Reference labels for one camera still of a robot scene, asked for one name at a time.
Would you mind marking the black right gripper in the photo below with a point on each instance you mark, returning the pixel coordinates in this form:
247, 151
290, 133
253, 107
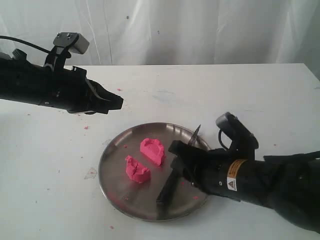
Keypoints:
206, 169

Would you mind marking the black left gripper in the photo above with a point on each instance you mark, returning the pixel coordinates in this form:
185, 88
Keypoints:
78, 95

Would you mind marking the black knife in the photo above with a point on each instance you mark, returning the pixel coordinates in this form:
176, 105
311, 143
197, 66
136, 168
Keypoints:
178, 166

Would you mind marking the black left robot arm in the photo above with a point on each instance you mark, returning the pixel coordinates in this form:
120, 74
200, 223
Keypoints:
24, 82

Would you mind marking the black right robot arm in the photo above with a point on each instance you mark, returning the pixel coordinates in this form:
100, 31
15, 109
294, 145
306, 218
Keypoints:
287, 184

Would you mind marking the pink clay piece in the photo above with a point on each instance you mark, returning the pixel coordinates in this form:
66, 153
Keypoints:
154, 150

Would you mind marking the pink clay lump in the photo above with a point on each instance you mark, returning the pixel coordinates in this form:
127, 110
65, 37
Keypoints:
136, 171

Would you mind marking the round steel plate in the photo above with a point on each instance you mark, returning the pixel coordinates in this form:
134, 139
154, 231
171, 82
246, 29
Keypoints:
138, 200

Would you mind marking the white backdrop curtain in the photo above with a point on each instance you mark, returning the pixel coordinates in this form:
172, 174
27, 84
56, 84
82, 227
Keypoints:
172, 32

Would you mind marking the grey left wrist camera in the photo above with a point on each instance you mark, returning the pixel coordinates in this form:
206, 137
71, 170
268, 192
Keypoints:
73, 41

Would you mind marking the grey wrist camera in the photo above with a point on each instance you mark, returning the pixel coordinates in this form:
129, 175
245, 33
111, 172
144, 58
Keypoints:
241, 138
73, 41

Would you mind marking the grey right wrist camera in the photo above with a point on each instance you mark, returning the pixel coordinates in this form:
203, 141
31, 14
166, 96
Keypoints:
241, 138

